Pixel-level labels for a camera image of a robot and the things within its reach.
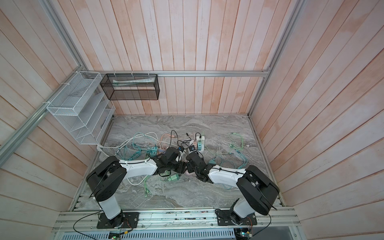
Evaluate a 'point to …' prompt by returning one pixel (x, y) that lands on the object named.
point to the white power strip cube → (201, 138)
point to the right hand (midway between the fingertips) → (190, 160)
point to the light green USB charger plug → (174, 177)
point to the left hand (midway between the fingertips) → (184, 168)
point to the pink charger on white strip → (195, 143)
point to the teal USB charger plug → (212, 161)
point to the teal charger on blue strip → (154, 151)
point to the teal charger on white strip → (199, 145)
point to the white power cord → (101, 148)
